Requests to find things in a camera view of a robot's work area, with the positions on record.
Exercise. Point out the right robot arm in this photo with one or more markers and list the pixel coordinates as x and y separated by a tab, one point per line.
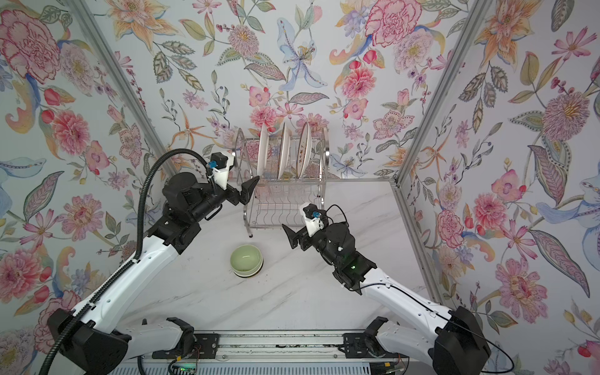
449	340

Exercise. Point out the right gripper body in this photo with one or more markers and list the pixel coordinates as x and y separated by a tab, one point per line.
322	244

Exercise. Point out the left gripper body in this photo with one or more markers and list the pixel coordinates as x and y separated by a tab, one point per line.
212	198

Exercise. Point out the brown rimmed plate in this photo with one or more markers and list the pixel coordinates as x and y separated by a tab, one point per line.
304	150

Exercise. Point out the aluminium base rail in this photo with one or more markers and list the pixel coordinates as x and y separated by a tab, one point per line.
316	345

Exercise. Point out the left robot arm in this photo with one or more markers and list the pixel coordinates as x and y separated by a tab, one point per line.
88	335

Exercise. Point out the pale green bowl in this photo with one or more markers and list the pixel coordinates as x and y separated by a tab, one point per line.
246	258

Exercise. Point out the chrome two-tier dish rack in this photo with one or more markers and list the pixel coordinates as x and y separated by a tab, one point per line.
276	202

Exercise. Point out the patterned plate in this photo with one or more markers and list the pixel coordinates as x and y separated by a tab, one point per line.
284	151

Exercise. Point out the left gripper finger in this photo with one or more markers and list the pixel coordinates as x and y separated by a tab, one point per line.
234	196
247	191

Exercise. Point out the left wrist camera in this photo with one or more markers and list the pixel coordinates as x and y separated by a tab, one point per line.
219	168

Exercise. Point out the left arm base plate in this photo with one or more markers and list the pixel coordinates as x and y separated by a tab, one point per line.
195	346

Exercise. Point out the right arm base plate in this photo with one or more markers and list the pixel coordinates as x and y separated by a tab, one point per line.
363	346

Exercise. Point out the white plate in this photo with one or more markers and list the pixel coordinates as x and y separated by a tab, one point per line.
263	150

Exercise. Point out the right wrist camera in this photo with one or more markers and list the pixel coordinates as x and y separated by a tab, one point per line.
315	218

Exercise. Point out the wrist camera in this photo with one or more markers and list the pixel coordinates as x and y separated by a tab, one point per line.
315	218
219	168

